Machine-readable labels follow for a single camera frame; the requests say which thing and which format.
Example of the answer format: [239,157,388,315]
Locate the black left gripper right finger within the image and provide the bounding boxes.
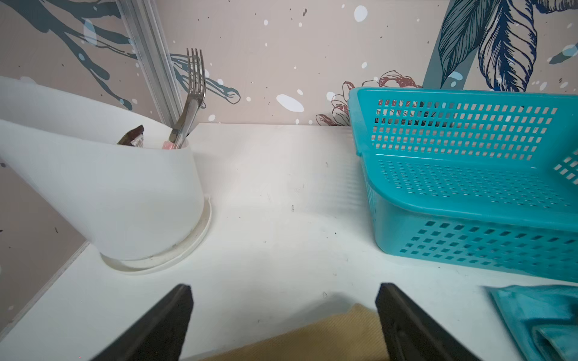
[376,283,478,361]

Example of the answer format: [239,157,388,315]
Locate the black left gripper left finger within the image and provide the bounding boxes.
[93,284,194,360]

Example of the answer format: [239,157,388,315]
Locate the tan pants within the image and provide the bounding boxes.
[208,304,390,360]

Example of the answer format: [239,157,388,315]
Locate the teal pants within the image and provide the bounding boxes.
[486,285,577,360]

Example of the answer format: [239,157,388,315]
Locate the teal plastic basket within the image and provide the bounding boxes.
[348,87,577,282]

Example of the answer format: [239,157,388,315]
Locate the white utensil holder cup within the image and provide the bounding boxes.
[1,78,212,274]

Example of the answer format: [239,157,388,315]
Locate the silver metal fork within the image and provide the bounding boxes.
[169,49,206,149]

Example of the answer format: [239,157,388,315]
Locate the brown handled utensil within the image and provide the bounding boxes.
[117,125,145,147]

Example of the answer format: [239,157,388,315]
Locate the aluminium frame post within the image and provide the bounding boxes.
[117,0,183,127]

